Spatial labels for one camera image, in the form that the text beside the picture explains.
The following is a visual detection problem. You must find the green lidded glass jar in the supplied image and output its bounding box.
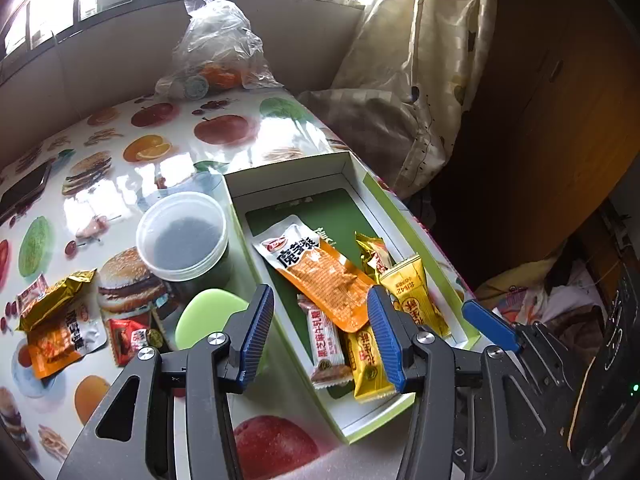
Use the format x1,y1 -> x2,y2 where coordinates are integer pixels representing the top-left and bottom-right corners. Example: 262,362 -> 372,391
174,287 -> 252,352

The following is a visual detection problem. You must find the gold foil snack packet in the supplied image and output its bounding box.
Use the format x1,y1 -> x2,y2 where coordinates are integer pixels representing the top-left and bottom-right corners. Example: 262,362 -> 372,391
16,269 -> 97,332

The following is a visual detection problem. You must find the green cardboard box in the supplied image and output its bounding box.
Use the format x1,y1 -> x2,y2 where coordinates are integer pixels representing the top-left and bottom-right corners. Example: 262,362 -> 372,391
220,152 -> 484,445

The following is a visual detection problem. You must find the fruit print tablecloth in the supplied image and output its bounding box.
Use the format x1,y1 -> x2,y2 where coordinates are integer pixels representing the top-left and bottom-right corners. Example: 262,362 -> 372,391
0,85 -> 482,480

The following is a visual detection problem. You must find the small pink snack packet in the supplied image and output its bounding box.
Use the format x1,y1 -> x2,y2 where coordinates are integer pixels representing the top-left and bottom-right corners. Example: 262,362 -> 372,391
16,275 -> 50,317

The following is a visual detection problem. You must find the window with metal bars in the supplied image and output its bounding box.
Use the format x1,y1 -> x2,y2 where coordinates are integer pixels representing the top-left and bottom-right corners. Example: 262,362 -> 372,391
0,0 -> 369,57

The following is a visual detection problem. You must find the large orange snack packet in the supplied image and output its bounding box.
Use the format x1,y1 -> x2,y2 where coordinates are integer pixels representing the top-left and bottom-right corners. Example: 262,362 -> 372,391
251,214 -> 377,332

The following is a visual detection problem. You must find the yellow snack packet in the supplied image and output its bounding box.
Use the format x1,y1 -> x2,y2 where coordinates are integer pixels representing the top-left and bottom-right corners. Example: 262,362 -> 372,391
378,254 -> 452,340

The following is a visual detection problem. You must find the orange and clear snack packet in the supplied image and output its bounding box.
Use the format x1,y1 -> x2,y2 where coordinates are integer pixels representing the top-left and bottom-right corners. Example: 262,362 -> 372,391
27,305 -> 109,380

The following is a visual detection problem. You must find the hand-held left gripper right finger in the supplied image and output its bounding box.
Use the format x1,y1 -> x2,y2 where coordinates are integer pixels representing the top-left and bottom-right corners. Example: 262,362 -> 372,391
366,284 -> 567,480

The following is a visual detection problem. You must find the clear plastic bag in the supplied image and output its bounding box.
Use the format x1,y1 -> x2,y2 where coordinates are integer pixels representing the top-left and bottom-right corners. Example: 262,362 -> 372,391
153,0 -> 284,100

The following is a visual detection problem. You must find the wooden wardrobe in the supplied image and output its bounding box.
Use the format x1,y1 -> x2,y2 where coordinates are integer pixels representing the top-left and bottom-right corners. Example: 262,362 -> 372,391
434,0 -> 640,272

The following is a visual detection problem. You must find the white and brown snack packet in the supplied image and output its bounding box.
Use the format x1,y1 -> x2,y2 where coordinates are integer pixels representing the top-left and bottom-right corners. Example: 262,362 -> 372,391
296,294 -> 353,390

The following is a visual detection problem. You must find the black phone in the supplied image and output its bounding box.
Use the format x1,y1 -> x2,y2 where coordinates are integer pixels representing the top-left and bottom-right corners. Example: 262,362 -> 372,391
0,161 -> 54,219

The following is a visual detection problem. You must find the yellow packet with green logo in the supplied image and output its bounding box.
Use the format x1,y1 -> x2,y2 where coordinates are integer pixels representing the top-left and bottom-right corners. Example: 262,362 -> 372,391
344,324 -> 397,402

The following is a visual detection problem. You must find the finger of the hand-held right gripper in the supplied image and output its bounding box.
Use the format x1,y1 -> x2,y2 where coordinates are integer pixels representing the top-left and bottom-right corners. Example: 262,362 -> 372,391
461,300 -> 567,382

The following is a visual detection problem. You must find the cream patterned curtain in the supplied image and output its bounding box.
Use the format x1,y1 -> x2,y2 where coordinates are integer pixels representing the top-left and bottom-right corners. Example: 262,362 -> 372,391
331,0 -> 502,202

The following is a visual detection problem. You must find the colourful blanket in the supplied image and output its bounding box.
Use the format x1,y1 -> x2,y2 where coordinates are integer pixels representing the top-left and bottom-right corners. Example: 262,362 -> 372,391
474,254 -> 607,362

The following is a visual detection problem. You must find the small red snack packet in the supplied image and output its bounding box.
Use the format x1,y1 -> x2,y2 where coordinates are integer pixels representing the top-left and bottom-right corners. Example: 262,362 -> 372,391
107,317 -> 152,367

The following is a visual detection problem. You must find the clear plastic lidded container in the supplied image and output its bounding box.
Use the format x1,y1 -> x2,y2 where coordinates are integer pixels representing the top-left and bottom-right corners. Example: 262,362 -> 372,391
136,191 -> 234,301

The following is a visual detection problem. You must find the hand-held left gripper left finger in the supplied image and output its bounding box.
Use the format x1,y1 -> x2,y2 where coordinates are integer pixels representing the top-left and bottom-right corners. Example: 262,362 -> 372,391
56,283 -> 275,480

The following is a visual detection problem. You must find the gold crinkled snack packet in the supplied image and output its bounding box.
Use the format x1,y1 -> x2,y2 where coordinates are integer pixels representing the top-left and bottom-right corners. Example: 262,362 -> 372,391
354,231 -> 397,281

